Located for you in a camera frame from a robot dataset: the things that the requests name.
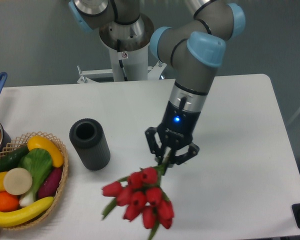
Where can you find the green cucumber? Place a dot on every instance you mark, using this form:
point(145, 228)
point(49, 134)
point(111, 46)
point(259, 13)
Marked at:
point(12, 159)

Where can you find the green bok choy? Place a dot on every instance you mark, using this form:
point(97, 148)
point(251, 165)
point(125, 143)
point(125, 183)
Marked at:
point(38, 162)

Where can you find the woven wicker basket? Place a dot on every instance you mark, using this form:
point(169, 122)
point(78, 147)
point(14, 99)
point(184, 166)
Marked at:
point(22, 141)

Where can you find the red tulip bouquet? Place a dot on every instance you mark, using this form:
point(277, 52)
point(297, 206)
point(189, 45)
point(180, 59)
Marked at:
point(142, 195)

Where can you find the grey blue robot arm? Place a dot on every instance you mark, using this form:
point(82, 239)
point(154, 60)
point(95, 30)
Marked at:
point(195, 51)

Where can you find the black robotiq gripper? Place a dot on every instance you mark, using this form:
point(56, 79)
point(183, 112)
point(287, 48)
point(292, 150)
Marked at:
point(175, 132)

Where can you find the beige round slice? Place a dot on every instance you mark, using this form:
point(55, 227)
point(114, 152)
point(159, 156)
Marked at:
point(17, 181)

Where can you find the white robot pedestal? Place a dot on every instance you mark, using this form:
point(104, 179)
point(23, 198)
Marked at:
point(128, 47)

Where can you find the dark grey ribbed vase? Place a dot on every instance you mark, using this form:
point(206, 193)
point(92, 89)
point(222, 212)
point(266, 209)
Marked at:
point(88, 138)

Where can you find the yellow squash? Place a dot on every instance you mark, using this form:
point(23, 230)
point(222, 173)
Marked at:
point(40, 142)

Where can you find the yellow banana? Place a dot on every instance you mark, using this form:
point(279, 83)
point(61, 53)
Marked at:
point(23, 215)

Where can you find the orange fruit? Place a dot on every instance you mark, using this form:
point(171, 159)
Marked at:
point(8, 202)

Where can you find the purple sweet potato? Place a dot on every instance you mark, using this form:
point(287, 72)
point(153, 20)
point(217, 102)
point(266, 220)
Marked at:
point(51, 184)

